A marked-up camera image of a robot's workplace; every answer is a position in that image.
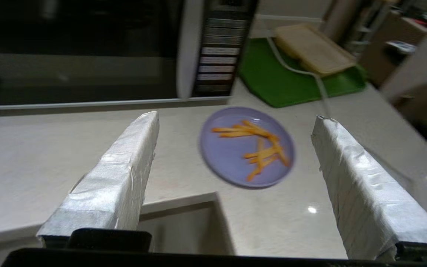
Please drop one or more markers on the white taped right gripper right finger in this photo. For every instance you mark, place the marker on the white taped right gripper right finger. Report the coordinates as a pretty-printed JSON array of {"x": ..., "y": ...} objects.
[{"x": 361, "y": 193}]

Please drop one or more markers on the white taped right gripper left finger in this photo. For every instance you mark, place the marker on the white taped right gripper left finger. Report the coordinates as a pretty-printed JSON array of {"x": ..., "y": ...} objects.
[{"x": 117, "y": 178}]

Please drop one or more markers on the orange french fries heap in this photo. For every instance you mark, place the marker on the orange french fries heap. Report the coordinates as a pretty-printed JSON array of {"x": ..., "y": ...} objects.
[{"x": 260, "y": 148}]

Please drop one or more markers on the purple round plate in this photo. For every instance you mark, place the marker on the purple round plate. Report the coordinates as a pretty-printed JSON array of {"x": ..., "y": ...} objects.
[{"x": 232, "y": 155}]

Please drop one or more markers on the white counter cabinet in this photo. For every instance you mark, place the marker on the white counter cabinet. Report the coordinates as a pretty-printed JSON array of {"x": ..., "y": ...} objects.
[{"x": 187, "y": 230}]

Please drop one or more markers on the green plastic tray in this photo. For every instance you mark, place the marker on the green plastic tray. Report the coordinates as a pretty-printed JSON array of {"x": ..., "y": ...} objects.
[{"x": 276, "y": 81}]

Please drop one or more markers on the brown cardboard box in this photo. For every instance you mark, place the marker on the brown cardboard box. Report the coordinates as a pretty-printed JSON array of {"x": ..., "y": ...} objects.
[{"x": 391, "y": 55}]

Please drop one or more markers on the beige cutting board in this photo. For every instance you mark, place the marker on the beige cutting board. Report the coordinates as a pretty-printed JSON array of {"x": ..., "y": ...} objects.
[{"x": 313, "y": 48}]

